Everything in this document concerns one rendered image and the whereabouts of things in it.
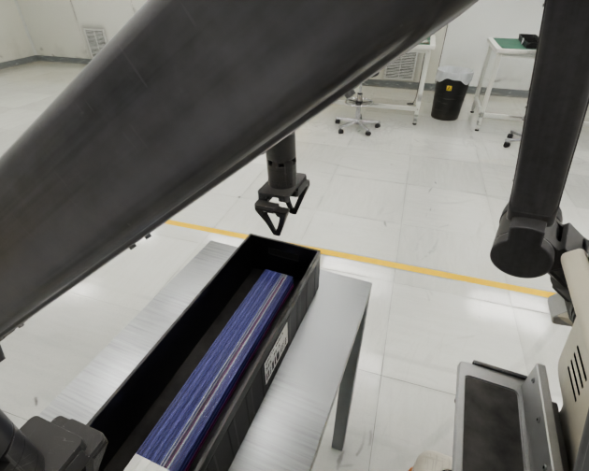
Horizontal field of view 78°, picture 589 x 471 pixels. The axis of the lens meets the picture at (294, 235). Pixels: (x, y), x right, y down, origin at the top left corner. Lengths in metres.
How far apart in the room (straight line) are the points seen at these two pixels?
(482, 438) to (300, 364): 0.31
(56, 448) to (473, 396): 0.53
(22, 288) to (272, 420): 0.54
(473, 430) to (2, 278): 0.57
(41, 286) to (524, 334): 2.03
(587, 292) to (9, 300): 0.43
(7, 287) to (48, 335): 1.94
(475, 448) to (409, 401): 1.08
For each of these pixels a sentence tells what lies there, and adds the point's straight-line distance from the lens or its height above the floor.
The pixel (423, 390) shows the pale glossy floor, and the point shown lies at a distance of 1.72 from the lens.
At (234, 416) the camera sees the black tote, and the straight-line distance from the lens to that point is 0.58.
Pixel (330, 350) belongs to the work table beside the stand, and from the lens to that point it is 0.75.
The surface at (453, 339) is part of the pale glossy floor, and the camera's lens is 1.92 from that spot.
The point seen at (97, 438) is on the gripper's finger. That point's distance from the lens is 0.44.
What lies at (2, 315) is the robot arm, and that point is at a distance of 0.21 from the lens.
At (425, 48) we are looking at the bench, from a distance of 4.24.
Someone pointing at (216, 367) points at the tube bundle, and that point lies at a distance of 0.68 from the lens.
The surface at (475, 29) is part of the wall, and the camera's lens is 5.84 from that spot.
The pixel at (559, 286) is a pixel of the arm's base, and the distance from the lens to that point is 0.66.
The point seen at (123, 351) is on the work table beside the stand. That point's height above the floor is 0.80.
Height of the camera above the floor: 1.40
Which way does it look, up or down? 36 degrees down
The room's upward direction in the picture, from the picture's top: straight up
